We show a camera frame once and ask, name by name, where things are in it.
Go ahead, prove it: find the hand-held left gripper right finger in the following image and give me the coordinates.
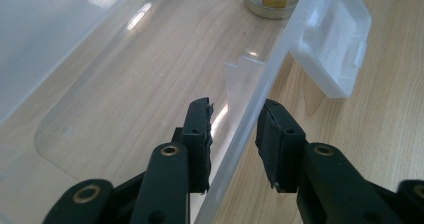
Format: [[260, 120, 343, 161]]
[[254, 98, 310, 194]]

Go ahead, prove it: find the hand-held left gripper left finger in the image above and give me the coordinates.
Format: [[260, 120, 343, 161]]
[[181, 96, 215, 195]]

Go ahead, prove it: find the clear plastic storage box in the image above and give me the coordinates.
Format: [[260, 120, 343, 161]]
[[0, 0, 373, 224]]

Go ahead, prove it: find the round printed tin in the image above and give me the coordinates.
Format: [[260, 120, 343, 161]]
[[242, 0, 308, 20]]

